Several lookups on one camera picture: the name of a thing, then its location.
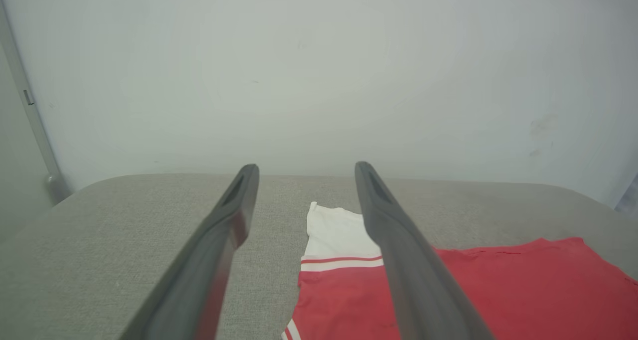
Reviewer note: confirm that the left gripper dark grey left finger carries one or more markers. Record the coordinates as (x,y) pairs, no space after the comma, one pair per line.
(199,280)

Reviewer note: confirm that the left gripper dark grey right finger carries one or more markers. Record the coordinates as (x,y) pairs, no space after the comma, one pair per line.
(418,285)

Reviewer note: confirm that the red and white jersey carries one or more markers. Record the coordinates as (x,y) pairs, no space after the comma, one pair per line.
(523,290)

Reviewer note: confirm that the grey fabric sofa seat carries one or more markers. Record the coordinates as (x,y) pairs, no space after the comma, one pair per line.
(99,255)

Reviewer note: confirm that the grey metal pole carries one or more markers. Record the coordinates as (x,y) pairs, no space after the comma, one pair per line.
(37,125)

